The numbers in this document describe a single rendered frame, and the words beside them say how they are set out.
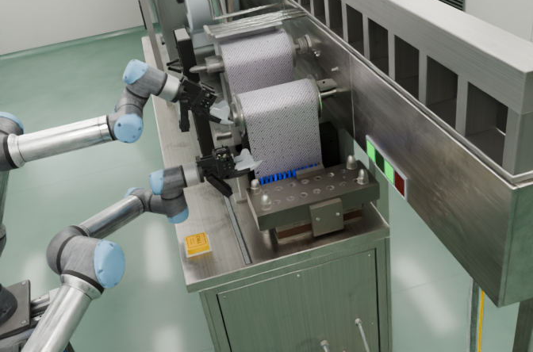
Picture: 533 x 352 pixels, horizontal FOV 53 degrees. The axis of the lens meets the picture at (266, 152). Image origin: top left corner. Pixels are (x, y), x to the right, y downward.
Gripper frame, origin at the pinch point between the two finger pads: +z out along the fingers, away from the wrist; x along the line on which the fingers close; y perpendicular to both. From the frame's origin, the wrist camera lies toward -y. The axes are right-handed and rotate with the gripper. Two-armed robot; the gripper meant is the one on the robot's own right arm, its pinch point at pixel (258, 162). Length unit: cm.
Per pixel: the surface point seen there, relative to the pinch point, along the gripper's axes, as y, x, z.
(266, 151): 3.5, -0.2, 3.2
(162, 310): -109, 59, -53
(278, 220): -9.3, -19.9, -0.1
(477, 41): 56, -68, 32
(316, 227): -14.3, -21.9, 11.1
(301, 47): 24.9, 28.6, 26.7
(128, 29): -105, 556, -53
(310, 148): 0.5, -0.2, 18.0
